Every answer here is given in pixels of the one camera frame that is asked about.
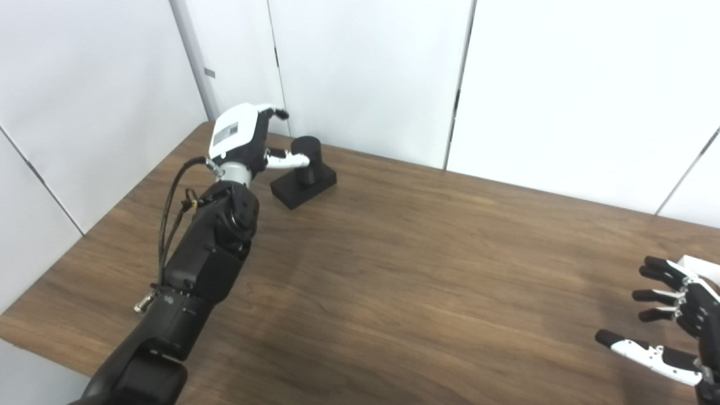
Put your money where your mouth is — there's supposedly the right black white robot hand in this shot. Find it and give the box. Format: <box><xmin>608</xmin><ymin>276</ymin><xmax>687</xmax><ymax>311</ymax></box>
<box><xmin>595</xmin><ymin>256</ymin><xmax>720</xmax><ymax>405</ymax></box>

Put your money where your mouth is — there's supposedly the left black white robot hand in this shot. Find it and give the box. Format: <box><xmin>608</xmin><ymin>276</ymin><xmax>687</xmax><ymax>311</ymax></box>
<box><xmin>208</xmin><ymin>103</ymin><xmax>312</xmax><ymax>182</ymax></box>

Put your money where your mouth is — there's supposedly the black peg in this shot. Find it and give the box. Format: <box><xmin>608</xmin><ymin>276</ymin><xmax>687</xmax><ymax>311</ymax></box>
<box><xmin>270</xmin><ymin>136</ymin><xmax>338</xmax><ymax>210</ymax></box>

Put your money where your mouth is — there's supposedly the grey wall corner post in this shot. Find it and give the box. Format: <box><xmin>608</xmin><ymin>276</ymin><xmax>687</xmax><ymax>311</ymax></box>
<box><xmin>169</xmin><ymin>0</ymin><xmax>221</xmax><ymax>122</ymax></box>

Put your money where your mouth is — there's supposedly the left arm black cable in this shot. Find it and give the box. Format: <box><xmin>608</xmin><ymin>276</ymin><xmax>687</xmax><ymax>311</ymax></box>
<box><xmin>134</xmin><ymin>156</ymin><xmax>217</xmax><ymax>313</ymax></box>

